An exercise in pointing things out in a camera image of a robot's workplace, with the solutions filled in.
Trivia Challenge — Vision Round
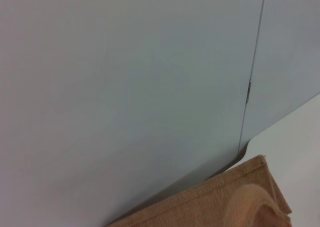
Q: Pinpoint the brown jute tote bag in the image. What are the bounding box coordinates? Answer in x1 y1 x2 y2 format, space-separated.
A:
107 154 293 227

